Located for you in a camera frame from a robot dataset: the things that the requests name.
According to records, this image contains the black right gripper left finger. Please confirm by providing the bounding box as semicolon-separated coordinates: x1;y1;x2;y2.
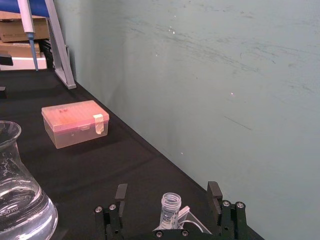
94;183;129;240

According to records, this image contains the clear plastic case pink insert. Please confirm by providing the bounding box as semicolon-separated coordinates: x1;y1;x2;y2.
41;100;110;150

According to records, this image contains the large brown cardboard box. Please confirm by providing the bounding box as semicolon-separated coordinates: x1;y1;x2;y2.
0;10;51;43

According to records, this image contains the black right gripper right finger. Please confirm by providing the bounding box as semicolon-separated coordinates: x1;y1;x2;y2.
206;180;249;240

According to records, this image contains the black ribbed object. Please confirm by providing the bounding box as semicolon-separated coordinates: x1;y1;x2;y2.
38;37;55;69

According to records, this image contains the pale green wall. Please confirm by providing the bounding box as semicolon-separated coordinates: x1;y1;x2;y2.
53;0;320;240

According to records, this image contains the glass conical flask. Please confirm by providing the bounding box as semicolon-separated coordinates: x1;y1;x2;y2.
0;120;59;240

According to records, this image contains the white flat box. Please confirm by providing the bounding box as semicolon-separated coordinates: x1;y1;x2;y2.
0;51;48;71

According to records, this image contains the small clear screw-neck tube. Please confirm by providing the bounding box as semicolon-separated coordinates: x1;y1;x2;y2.
159;192;182;230

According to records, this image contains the grey metal frame post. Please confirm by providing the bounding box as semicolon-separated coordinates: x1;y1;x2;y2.
44;0;77;90

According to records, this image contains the blue panel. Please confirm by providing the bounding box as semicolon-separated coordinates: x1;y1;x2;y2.
0;0;55;19

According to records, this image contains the black tablecloth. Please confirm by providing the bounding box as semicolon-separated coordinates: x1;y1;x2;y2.
0;66;266;240

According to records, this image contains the flat brown cardboard box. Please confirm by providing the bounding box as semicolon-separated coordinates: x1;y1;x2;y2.
0;41;41;59

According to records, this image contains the grey and blue pipette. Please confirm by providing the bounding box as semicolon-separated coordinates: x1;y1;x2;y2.
16;0;40;72

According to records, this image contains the beige tape strip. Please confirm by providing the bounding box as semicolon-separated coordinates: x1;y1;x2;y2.
93;113;105;135

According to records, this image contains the clear plastic tube stand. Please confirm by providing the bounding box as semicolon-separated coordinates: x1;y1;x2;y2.
152;205;213;236

